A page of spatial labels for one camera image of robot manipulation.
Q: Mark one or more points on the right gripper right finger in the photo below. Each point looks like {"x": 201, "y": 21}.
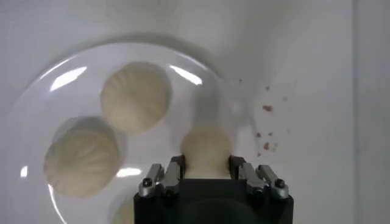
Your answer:
{"x": 265, "y": 182}

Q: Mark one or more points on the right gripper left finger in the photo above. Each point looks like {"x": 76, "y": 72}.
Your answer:
{"x": 158, "y": 182}

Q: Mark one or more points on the white steamed baozi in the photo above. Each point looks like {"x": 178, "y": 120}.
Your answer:
{"x": 135, "y": 95}
{"x": 80, "y": 162}
{"x": 205, "y": 149}
{"x": 125, "y": 214}

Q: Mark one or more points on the white round plate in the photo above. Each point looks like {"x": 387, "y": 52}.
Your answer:
{"x": 182, "y": 100}

